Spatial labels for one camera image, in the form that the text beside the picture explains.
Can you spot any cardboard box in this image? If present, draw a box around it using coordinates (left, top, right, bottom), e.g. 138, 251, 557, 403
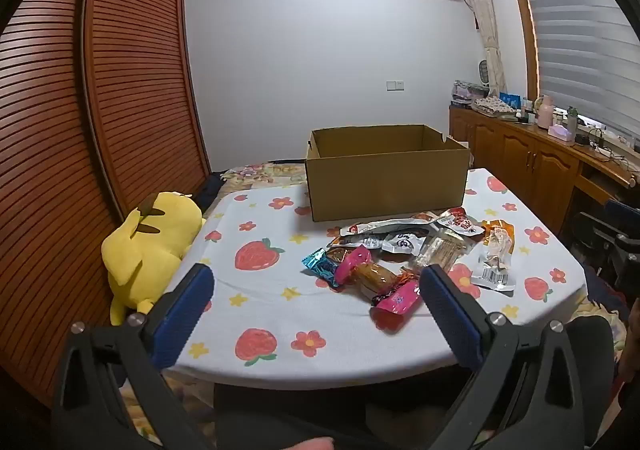
305, 125, 470, 223

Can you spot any dark cloth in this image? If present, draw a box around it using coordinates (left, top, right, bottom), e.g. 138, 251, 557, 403
192, 171, 231, 215

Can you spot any pink cake packet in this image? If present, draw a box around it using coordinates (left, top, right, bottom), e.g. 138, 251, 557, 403
335, 247, 397, 293

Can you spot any beige curtain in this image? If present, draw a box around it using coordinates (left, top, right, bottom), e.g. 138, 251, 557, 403
454, 0, 504, 98

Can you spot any power strip with cables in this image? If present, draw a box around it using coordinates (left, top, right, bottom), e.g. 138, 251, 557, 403
575, 129, 611, 151

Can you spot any yellow plush toy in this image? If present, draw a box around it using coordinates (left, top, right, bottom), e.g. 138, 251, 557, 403
101, 190, 207, 325

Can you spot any pink kettle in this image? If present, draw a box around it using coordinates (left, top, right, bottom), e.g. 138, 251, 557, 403
537, 96, 555, 131

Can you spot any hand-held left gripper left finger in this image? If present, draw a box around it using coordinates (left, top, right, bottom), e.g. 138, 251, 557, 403
50, 262, 217, 450

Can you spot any pink snack packet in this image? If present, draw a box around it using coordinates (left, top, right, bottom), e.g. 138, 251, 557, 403
371, 275, 421, 313

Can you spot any purple bag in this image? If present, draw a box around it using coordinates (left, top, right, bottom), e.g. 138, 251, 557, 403
452, 80, 489, 105

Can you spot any clear packet of beige sticks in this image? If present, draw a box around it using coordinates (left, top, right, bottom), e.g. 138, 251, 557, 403
412, 235, 473, 275

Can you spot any brown snack packet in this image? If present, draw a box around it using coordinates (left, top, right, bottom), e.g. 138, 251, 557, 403
327, 244, 371, 263

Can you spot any black chair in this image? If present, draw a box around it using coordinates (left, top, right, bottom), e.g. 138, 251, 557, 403
570, 199, 640, 293

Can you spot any floral quilt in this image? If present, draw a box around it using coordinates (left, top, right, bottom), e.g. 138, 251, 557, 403
222, 162, 307, 191

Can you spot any grey window blind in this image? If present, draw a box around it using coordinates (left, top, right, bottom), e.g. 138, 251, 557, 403
515, 0, 640, 145

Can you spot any strawberry print tablecloth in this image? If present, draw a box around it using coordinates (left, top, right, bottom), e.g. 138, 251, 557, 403
165, 167, 588, 386

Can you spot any clear snack packet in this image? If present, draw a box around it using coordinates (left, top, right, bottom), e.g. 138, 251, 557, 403
470, 250, 517, 291

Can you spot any folded floral cloth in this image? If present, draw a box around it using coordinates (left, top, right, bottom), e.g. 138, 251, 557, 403
472, 96, 518, 117

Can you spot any black and white snack packet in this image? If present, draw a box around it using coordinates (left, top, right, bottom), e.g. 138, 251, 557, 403
380, 230, 431, 255

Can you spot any wooden louvered wardrobe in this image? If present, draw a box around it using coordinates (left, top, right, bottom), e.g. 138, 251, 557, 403
0, 0, 211, 406

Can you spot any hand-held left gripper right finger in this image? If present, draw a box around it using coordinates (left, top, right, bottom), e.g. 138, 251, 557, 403
419, 264, 593, 450

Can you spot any white packet with red label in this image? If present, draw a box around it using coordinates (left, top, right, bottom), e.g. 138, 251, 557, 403
340, 212, 451, 237

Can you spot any wooden cabinet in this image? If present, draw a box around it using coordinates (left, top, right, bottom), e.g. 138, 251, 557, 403
448, 107, 640, 237

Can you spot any blue snack packet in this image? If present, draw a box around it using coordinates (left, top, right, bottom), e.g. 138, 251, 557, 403
301, 250, 343, 288

